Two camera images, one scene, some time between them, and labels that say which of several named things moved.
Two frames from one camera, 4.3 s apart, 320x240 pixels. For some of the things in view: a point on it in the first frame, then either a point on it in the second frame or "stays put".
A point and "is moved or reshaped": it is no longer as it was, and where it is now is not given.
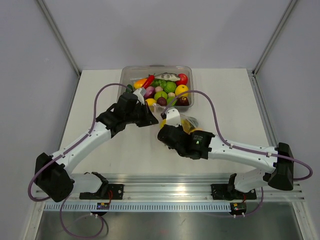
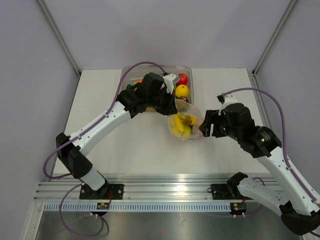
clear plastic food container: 161,84 stays put
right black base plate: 228,192 stays put
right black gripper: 180,128 → 212,116
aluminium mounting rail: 180,188 stays put
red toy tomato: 183,80 stays put
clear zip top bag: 188,122 is moved or reshaped
